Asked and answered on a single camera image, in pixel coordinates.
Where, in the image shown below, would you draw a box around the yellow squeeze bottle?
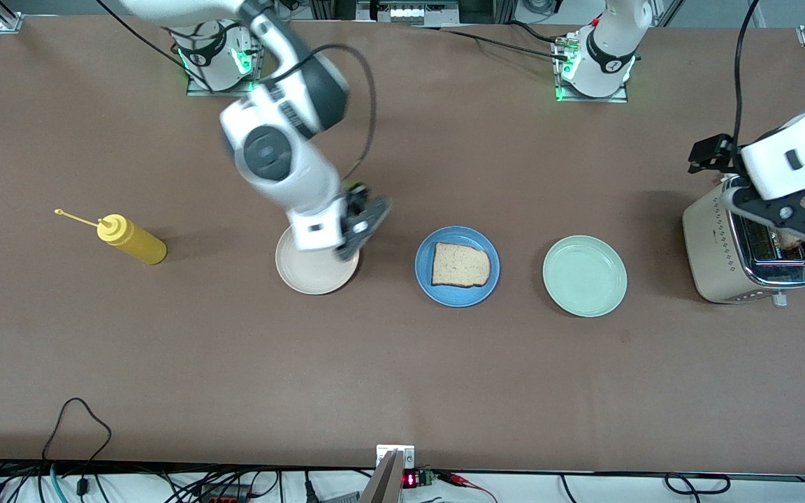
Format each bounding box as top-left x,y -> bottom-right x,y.
54,208 -> 168,265

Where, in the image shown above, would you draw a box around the cream round plate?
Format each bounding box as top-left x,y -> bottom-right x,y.
275,224 -> 361,296

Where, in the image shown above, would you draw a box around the blue round plate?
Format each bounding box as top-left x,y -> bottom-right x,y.
414,225 -> 501,308

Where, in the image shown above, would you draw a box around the pale green round plate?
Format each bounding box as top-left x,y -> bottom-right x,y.
542,235 -> 628,319

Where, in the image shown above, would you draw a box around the beige and chrome toaster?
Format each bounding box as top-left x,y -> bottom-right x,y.
682,178 -> 805,308

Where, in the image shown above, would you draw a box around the black electronics box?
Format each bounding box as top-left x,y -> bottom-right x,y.
357,0 -> 460,27

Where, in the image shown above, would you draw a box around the grey metal pole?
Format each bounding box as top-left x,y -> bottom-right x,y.
359,449 -> 405,503

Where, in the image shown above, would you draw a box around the red alligator clip leads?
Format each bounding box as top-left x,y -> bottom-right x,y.
436,472 -> 500,503

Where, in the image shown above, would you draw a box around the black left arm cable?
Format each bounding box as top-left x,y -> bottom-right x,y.
733,0 -> 760,140

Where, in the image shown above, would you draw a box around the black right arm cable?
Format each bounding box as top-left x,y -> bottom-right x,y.
95,0 -> 377,184

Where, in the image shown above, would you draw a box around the black cable to arm base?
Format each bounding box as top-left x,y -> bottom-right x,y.
437,27 -> 574,62

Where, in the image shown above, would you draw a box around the small silver metal bracket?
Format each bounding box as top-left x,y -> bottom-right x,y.
376,444 -> 416,470

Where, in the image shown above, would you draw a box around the black coiled cable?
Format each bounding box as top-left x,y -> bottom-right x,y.
665,473 -> 732,495

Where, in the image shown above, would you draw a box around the thin black looped cable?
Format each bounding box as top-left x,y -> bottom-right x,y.
43,398 -> 112,462

